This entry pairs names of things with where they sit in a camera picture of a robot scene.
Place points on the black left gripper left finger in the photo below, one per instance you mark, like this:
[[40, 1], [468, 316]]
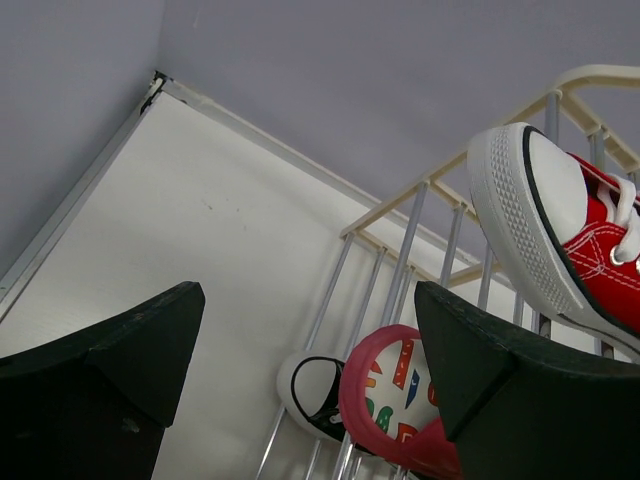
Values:
[[95, 404]]

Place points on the cream and chrome shoe shelf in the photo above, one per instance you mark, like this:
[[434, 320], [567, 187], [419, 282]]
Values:
[[351, 136]]

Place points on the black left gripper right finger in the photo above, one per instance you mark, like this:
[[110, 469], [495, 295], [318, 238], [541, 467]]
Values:
[[519, 406]]

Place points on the red sneaker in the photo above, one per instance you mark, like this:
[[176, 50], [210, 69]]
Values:
[[565, 233]]

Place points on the pink green flip-flop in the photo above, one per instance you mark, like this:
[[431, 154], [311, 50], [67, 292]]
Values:
[[388, 404]]

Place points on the black canvas sneaker white laces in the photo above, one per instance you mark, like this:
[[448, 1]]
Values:
[[308, 386]]

